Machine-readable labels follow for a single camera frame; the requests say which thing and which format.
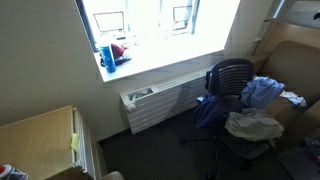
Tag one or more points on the navy blue garment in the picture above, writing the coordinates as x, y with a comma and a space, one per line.
208, 111

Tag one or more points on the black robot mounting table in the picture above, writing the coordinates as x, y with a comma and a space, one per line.
301, 160

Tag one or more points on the yellow sticky note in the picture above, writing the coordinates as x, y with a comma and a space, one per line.
75, 141

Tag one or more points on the black mesh office chair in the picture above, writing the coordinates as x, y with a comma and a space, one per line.
230, 76

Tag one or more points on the white patterned cloth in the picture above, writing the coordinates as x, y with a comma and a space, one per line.
293, 98

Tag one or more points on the window with dark frame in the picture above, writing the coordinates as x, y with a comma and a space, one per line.
140, 26

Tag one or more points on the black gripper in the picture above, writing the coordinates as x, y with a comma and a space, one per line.
317, 15

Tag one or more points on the tan leather couch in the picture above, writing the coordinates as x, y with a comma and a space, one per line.
293, 63

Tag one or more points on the light blue shirt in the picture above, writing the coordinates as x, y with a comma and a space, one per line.
261, 91

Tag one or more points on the pale grey rounded object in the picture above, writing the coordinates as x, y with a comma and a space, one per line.
112, 176

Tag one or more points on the red and white bottle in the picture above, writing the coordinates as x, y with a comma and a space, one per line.
11, 173

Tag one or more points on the blue water bottle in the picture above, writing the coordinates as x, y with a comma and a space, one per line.
108, 58

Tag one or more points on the dark blue sill item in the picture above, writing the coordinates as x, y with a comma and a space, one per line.
122, 60

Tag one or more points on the white wall radiator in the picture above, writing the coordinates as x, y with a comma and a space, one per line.
160, 103

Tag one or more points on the red cap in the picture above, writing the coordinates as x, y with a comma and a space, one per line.
117, 50

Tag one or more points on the grey t-shirt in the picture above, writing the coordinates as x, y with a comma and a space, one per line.
253, 126

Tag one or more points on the wooden filing cabinet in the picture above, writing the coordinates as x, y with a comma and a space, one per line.
36, 143

